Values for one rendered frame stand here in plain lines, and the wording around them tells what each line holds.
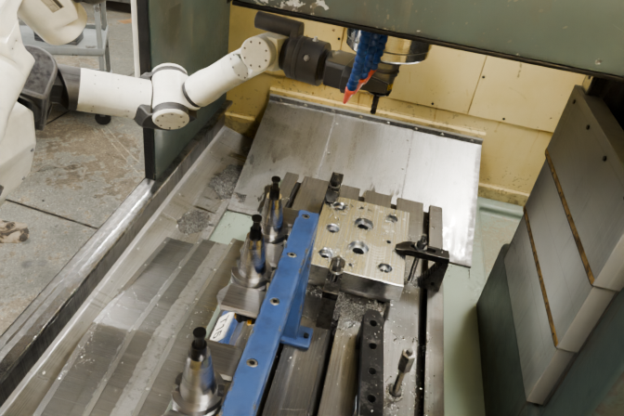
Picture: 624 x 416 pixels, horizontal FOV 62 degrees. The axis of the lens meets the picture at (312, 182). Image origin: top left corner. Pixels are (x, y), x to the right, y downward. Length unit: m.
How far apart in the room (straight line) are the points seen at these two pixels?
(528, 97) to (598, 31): 1.48
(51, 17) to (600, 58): 0.64
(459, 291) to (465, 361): 0.29
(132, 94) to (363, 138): 1.16
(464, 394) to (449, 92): 1.12
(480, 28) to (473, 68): 1.43
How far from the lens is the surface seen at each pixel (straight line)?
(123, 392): 1.29
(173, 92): 1.18
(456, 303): 1.78
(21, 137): 1.06
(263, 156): 2.05
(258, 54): 1.05
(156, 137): 1.70
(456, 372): 1.60
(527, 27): 0.68
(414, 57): 0.96
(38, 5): 0.70
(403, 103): 2.15
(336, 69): 1.01
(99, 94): 1.18
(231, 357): 0.74
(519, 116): 2.19
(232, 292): 0.81
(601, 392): 1.05
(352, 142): 2.10
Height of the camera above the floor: 1.80
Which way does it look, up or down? 33 degrees down
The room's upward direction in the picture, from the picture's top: 9 degrees clockwise
